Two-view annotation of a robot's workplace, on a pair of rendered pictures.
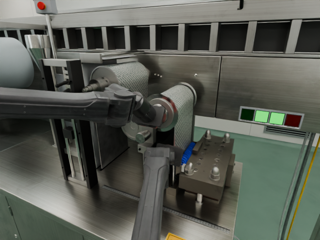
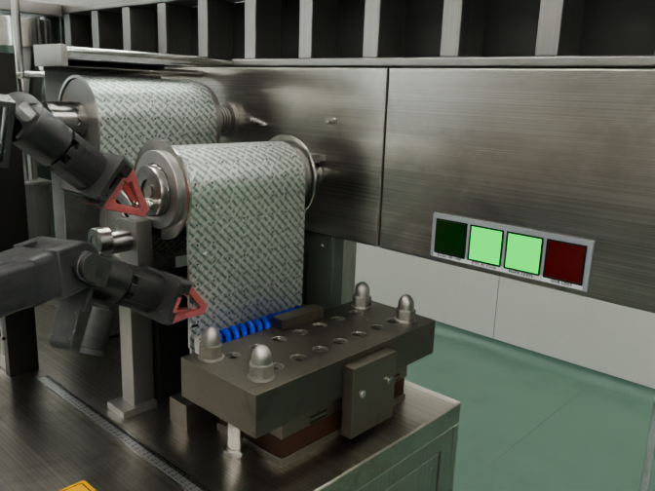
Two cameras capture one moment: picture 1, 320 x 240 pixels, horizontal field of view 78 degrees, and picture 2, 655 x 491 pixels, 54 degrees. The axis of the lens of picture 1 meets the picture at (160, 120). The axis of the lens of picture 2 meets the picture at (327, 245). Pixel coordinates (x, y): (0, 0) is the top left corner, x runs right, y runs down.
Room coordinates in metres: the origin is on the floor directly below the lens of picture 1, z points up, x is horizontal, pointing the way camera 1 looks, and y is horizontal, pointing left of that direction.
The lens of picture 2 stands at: (-0.11, -0.51, 1.40)
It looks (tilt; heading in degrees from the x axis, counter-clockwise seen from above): 14 degrees down; 17
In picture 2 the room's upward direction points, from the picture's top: 2 degrees clockwise
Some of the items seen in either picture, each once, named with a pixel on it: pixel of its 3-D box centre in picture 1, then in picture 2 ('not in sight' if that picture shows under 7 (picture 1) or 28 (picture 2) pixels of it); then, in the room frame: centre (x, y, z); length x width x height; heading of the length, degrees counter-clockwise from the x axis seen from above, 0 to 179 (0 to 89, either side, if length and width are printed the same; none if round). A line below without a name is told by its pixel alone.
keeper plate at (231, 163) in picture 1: (231, 169); (370, 392); (0.74, -0.32, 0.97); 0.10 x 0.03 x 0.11; 155
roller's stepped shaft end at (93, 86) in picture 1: (89, 89); not in sight; (0.72, 0.26, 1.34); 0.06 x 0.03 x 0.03; 155
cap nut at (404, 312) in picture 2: (226, 136); (405, 307); (0.89, -0.34, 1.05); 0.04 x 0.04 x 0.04
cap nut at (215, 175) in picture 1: (215, 172); (261, 360); (0.60, -0.20, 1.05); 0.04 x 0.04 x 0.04
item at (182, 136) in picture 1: (183, 136); (250, 274); (0.78, -0.10, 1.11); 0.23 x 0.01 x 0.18; 155
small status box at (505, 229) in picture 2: (269, 117); (504, 248); (0.82, -0.49, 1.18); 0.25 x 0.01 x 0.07; 65
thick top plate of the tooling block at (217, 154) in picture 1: (210, 159); (319, 354); (0.77, -0.23, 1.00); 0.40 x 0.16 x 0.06; 155
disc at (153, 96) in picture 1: (159, 113); (161, 189); (0.70, 0.00, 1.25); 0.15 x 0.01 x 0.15; 65
